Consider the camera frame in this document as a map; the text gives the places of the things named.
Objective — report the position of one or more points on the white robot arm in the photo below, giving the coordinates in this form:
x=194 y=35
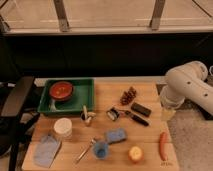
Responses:
x=187 y=81

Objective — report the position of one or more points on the small cup with sticks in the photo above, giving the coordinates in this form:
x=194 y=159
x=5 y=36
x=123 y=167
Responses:
x=87 y=116

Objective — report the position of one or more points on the white paper cup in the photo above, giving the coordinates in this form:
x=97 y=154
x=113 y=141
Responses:
x=63 y=127

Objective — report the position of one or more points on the blue plastic cup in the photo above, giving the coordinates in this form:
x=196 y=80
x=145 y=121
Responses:
x=100 y=149

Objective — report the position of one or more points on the green plastic tray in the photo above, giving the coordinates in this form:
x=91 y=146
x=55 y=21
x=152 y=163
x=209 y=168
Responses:
x=83 y=95

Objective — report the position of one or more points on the small black silver can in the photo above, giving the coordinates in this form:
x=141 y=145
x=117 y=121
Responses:
x=113 y=114

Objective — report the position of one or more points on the black rectangular block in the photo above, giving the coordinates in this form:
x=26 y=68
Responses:
x=141 y=109

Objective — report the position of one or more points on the red bowl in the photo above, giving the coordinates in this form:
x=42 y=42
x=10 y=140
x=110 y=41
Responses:
x=61 y=90

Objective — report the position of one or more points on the yellow red apple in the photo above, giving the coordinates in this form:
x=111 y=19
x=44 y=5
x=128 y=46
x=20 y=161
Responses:
x=135 y=154

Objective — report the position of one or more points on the blue folded cloth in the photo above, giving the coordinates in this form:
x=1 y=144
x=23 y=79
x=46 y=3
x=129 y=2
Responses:
x=46 y=151

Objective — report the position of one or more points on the black office chair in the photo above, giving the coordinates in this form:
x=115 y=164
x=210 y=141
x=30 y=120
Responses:
x=12 y=130

